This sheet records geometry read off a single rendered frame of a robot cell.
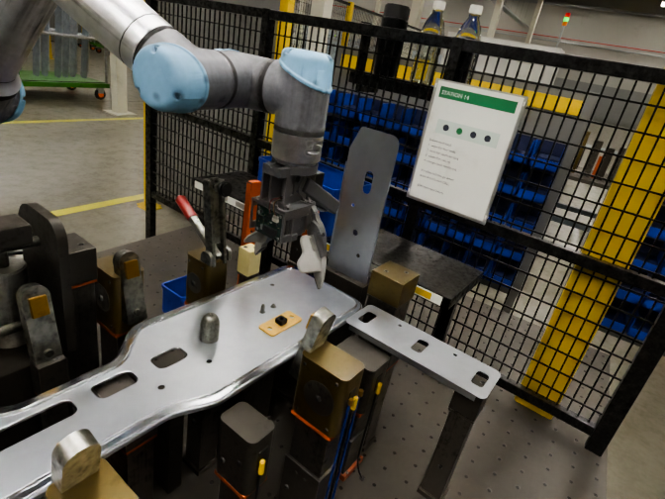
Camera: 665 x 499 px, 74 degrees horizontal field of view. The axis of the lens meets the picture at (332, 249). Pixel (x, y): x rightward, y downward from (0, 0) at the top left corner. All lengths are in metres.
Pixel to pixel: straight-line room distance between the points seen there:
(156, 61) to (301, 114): 0.19
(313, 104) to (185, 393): 0.44
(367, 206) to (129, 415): 0.60
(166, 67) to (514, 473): 1.03
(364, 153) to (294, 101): 0.36
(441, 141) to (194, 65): 0.75
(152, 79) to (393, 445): 0.87
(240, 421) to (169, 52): 0.47
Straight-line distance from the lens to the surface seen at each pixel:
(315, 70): 0.63
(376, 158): 0.94
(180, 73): 0.55
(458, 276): 1.11
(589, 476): 1.27
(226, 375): 0.72
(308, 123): 0.63
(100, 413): 0.68
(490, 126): 1.13
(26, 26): 1.02
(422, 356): 0.84
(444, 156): 1.17
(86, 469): 0.54
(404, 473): 1.05
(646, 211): 1.14
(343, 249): 1.02
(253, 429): 0.66
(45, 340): 0.78
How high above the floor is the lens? 1.48
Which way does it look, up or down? 24 degrees down
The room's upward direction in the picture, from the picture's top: 11 degrees clockwise
